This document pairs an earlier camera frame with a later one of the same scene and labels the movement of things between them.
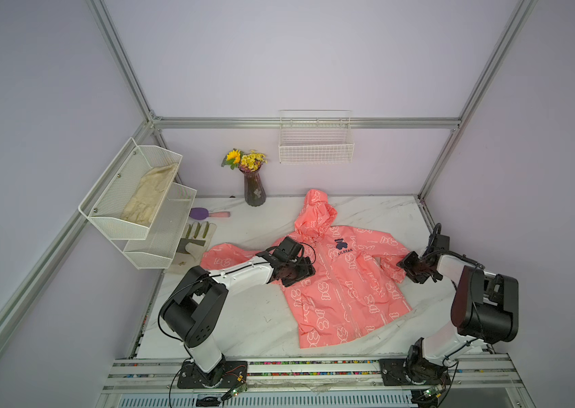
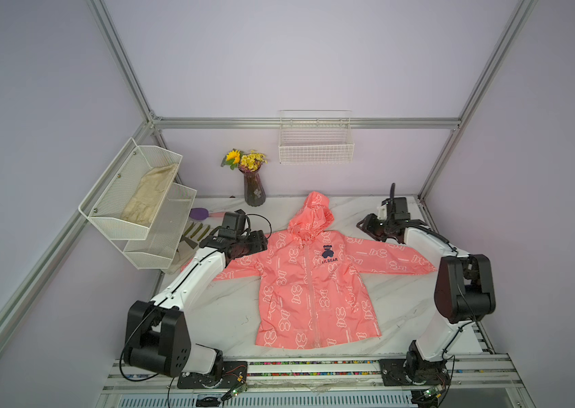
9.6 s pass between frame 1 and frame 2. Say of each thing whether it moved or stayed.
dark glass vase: stayed
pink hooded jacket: moved
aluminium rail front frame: stayed
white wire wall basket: stayed
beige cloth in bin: stayed
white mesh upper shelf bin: stayed
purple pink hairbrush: stayed
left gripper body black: moved
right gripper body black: moved
